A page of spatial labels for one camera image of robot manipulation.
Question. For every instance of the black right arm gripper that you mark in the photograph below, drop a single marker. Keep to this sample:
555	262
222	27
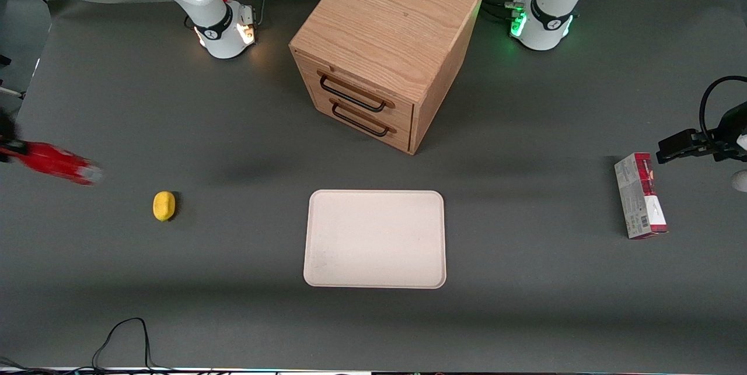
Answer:
6	127

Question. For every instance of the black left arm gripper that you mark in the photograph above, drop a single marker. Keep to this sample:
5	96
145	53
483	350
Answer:
722	136

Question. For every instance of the wooden drawer cabinet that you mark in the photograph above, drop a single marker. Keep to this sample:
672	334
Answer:
388	19

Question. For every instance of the grey and red carton box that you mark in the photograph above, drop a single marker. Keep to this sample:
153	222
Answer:
641	197

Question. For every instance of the yellow lemon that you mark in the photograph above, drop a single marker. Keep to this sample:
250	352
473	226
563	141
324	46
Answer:
164	206

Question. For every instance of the white rectangular tray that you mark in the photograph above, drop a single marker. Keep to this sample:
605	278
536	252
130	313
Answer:
374	239

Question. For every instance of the red coke bottle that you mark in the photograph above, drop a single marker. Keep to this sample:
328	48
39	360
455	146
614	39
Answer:
55	162

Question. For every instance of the wooden drawer front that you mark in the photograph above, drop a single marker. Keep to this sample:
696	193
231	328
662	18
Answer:
402	139
402	112

